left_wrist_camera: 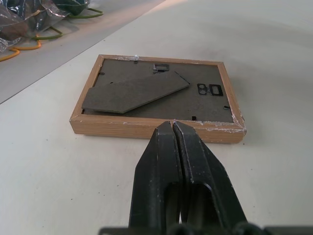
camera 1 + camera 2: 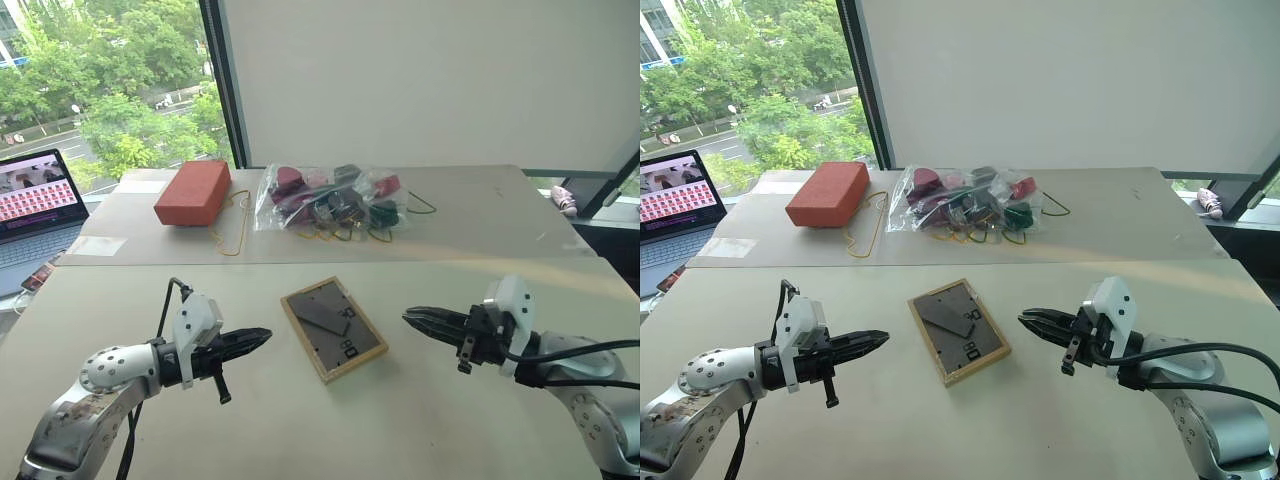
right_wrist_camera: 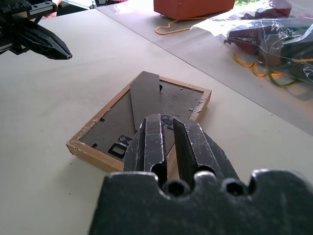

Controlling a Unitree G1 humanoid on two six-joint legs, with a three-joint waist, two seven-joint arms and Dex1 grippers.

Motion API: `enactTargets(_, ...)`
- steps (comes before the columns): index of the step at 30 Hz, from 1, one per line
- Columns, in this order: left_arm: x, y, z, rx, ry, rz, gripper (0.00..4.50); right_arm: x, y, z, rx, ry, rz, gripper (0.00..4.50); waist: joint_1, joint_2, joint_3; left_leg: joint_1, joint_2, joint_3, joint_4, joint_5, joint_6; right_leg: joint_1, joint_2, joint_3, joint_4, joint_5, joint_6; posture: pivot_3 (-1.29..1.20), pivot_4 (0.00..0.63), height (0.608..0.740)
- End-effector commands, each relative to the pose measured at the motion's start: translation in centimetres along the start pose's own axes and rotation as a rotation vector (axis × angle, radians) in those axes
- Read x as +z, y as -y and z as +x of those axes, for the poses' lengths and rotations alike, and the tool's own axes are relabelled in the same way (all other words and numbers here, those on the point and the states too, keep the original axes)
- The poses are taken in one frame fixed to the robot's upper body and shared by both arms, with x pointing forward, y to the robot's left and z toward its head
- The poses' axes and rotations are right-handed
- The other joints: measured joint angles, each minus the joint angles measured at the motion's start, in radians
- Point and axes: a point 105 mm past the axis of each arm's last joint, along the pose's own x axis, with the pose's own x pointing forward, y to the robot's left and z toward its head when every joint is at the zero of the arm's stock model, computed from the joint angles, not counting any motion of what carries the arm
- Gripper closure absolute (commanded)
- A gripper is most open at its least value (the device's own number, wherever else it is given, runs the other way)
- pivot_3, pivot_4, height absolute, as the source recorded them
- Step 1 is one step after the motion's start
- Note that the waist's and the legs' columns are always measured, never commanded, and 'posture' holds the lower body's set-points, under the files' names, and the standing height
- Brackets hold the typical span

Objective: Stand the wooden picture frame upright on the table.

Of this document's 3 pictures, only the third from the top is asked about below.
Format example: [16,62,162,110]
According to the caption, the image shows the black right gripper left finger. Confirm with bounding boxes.
[123,113,168,187]

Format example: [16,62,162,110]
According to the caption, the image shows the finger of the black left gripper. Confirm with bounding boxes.
[13,30,69,60]
[23,22,73,59]

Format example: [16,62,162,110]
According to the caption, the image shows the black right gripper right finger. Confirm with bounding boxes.
[172,117,241,187]

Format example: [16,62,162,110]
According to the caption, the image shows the orange rubber bands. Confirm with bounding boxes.
[233,50,285,77]

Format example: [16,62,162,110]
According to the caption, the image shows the green rubber band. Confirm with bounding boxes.
[267,69,304,88]

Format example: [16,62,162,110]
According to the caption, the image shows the yellow rubber band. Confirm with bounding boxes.
[155,16,209,36]

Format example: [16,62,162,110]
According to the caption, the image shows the clear plastic bag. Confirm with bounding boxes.
[190,7,313,99]

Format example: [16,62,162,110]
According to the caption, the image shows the orange box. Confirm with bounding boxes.
[153,0,236,20]

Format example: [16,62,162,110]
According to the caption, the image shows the wooden picture frame back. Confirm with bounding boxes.
[66,70,212,173]

